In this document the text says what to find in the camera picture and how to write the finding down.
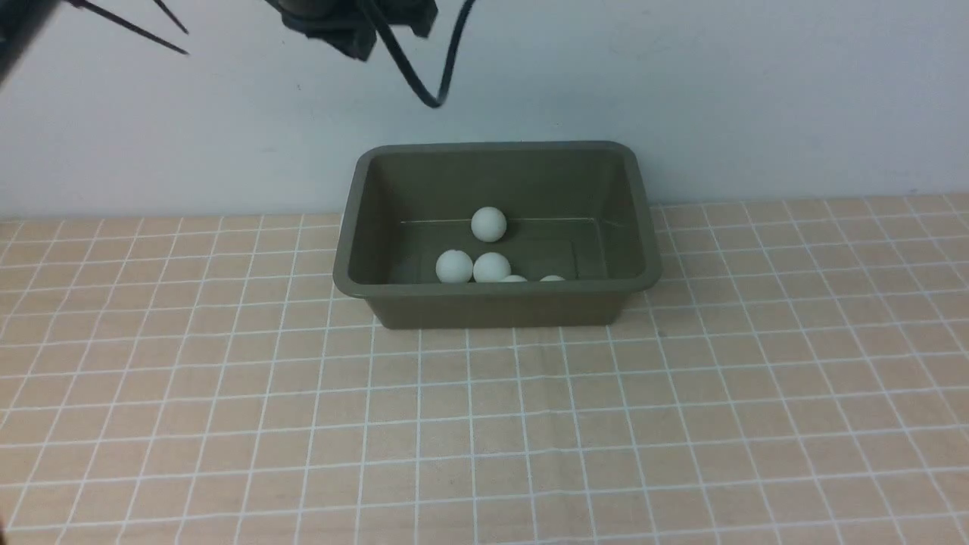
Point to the olive green plastic bin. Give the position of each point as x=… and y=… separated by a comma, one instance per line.
x=577, y=209

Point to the checkered peach tablecloth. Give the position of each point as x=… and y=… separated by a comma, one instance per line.
x=798, y=376

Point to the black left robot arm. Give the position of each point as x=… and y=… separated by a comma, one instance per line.
x=21, y=20

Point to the white logo ball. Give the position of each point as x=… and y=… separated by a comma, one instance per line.
x=491, y=267

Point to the black cable ties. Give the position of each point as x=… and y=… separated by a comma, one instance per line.
x=136, y=29

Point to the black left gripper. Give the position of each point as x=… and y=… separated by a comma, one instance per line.
x=342, y=25

